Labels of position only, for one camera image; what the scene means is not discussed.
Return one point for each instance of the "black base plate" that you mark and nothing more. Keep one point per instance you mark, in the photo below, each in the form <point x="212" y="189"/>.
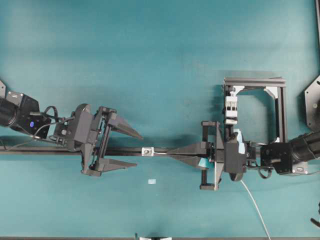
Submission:
<point x="312" y="105"/>

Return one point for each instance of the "black aluminium frame stand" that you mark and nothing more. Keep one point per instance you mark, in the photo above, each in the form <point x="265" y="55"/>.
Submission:
<point x="261" y="106"/>

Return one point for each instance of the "silver metal fitting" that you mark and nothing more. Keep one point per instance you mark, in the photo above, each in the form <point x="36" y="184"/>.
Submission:
<point x="147" y="151"/>

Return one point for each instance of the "small white label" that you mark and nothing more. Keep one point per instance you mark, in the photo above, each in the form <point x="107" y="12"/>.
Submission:
<point x="152" y="181"/>

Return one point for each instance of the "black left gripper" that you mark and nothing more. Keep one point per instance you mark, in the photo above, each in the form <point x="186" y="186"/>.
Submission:
<point x="89" y="134"/>

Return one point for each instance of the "black aluminium rail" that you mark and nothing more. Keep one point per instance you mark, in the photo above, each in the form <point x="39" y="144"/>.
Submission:
<point x="51" y="150"/>

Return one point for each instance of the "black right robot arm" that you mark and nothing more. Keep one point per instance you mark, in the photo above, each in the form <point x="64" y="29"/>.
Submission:
<point x="289" y="158"/>

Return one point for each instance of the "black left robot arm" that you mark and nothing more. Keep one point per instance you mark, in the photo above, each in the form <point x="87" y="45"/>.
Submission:
<point x="21" y="113"/>

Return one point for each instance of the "white clamp block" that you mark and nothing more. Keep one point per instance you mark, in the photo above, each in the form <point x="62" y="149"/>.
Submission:
<point x="230" y="110"/>

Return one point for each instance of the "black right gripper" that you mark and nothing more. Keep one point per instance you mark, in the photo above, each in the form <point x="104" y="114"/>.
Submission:
<point x="203" y="148"/>

